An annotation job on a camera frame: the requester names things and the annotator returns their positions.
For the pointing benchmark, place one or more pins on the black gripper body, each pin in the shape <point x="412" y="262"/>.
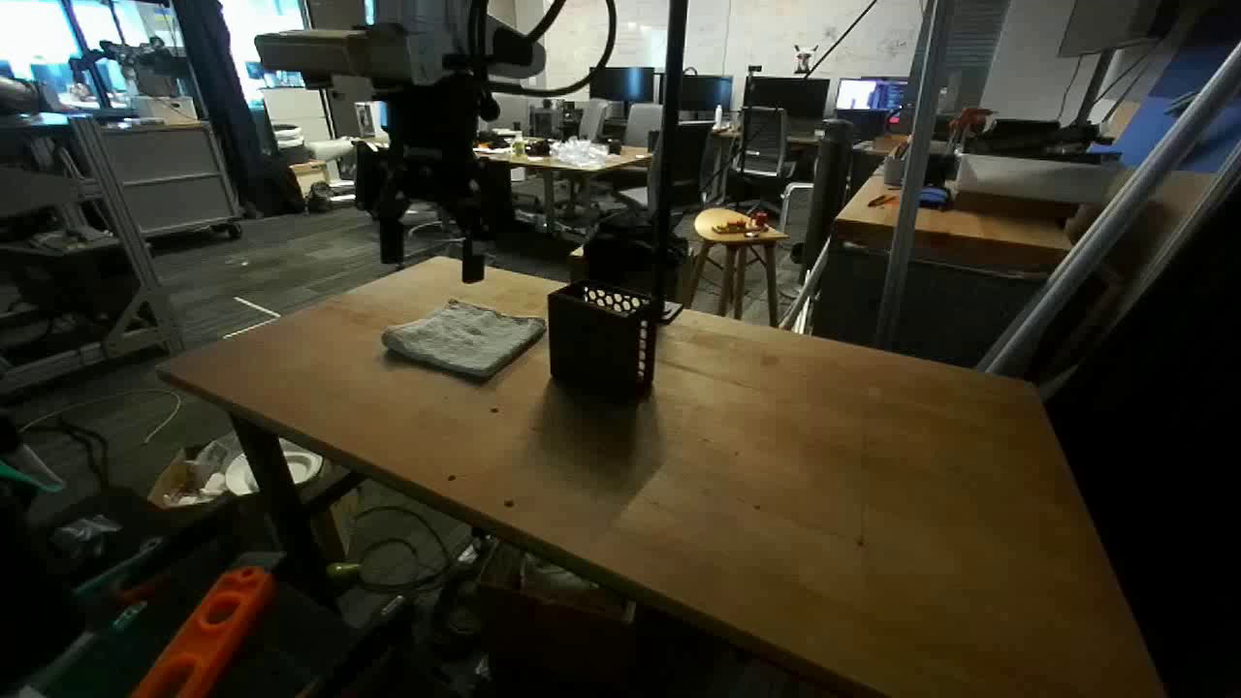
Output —
<point x="440" y="138"/>

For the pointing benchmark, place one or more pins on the grey towel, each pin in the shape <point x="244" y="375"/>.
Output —
<point x="464" y="338"/>

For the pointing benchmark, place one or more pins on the black perforated basket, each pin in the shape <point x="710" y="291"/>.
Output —
<point x="597" y="350"/>

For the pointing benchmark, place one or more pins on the wooden office desk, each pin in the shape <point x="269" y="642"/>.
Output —
<point x="567" y="161"/>

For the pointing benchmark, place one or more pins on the black computer monitor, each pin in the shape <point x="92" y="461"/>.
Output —
<point x="623" y="86"/>
<point x="706" y="95"/>
<point x="785" y="98"/>

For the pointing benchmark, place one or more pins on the black vertical stand pole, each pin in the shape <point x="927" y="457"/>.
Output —
<point x="667" y="157"/>

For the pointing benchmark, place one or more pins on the white round bowl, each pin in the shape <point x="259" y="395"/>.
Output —
<point x="302" y="461"/>

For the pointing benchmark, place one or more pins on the red toy food pieces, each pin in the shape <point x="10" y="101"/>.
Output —
<point x="733" y="221"/>

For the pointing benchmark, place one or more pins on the round wooden stool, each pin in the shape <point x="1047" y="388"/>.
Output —
<point x="739" y="231"/>

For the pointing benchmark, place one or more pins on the grey metal shelving rack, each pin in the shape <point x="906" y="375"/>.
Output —
<point x="109" y="244"/>

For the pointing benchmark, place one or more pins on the black table leg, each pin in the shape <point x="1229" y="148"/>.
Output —
<point x="278" y="497"/>

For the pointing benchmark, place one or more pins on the grey office chair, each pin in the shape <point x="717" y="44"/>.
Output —
<point x="763" y="139"/>

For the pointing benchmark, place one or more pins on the lit computer monitor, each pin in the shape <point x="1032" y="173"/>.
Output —
<point x="873" y="95"/>

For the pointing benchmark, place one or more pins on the orange plastic tool case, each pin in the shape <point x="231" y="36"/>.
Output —
<point x="207" y="634"/>

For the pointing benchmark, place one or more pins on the upright silver metal pole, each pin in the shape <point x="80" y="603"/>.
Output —
<point x="913" y="169"/>

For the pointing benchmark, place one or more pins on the wooden top workbench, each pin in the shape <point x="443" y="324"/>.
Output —
<point x="953" y="239"/>

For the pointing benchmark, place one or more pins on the slanted silver metal pole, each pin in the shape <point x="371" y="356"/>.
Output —
<point x="1109" y="216"/>

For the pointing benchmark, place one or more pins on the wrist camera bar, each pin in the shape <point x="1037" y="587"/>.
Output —
<point x="314" y="48"/>

